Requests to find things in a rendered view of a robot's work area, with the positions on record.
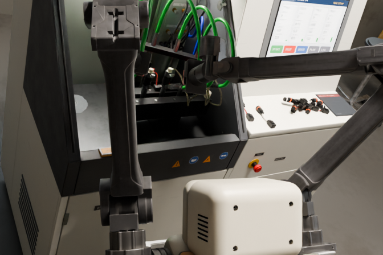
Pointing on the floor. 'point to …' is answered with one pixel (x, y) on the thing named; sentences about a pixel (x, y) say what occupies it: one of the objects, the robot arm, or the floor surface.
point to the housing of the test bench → (16, 69)
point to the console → (274, 168)
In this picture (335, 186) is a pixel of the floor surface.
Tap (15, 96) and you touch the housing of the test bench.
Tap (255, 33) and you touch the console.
